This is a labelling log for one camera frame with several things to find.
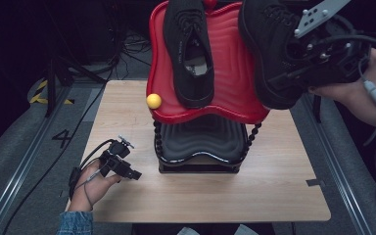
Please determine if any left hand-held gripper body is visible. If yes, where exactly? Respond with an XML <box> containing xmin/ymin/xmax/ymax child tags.
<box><xmin>98</xmin><ymin>134</ymin><xmax>137</xmax><ymax>179</ymax></box>

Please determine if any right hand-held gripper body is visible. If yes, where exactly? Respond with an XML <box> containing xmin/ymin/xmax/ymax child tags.
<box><xmin>285</xmin><ymin>0</ymin><xmax>373</xmax><ymax>93</ymax></box>

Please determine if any red and black tiered rack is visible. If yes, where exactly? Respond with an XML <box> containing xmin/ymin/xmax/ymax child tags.
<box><xmin>146</xmin><ymin>0</ymin><xmax>272</xmax><ymax>174</ymax></box>

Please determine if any black shoe with pale insole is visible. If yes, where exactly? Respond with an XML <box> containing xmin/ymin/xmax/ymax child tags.
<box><xmin>163</xmin><ymin>0</ymin><xmax>215</xmax><ymax>110</ymax></box>

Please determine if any person's left hand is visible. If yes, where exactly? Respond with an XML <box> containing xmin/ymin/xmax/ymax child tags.
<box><xmin>73</xmin><ymin>159</ymin><xmax>124</xmax><ymax>205</ymax></box>

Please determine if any person's right hand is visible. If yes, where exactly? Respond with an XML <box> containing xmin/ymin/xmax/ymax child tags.
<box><xmin>307</xmin><ymin>48</ymin><xmax>376</xmax><ymax>114</ymax></box>

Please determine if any yellow and black floor tape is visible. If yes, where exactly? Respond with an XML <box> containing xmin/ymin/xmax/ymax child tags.
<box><xmin>28</xmin><ymin>79</ymin><xmax>76</xmax><ymax>106</ymax></box>

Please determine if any black tripod stand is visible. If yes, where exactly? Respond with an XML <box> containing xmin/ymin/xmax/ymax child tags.
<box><xmin>42</xmin><ymin>0</ymin><xmax>108</xmax><ymax>118</ymax></box>

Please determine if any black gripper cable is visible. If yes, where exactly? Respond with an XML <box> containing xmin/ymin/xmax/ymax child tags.
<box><xmin>316</xmin><ymin>31</ymin><xmax>376</xmax><ymax>54</ymax></box>
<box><xmin>0</xmin><ymin>138</ymin><xmax>116</xmax><ymax>235</ymax></box>

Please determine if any black wrist strap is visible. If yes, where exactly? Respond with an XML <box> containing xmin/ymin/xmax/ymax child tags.
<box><xmin>68</xmin><ymin>165</ymin><xmax>83</xmax><ymax>201</ymax></box>

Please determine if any bundle of black floor cables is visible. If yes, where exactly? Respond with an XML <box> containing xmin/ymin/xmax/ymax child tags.
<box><xmin>109</xmin><ymin>30</ymin><xmax>155</xmax><ymax>81</ymax></box>

